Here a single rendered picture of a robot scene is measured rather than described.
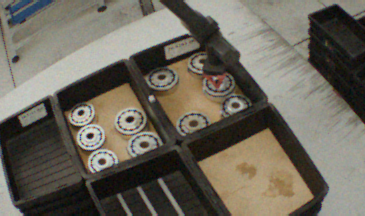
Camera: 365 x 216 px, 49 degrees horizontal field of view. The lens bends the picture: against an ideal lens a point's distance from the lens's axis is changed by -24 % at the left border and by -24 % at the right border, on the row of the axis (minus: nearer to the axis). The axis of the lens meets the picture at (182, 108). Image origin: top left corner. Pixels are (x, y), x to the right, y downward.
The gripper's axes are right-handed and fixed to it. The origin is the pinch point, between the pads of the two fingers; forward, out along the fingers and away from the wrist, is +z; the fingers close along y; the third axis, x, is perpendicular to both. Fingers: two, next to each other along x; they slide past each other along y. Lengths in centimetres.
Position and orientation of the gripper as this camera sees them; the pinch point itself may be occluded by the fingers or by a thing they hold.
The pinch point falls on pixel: (219, 80)
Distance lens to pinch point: 160.2
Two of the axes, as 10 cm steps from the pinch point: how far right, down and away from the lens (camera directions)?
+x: -9.4, -1.7, 3.0
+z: 1.2, 6.6, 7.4
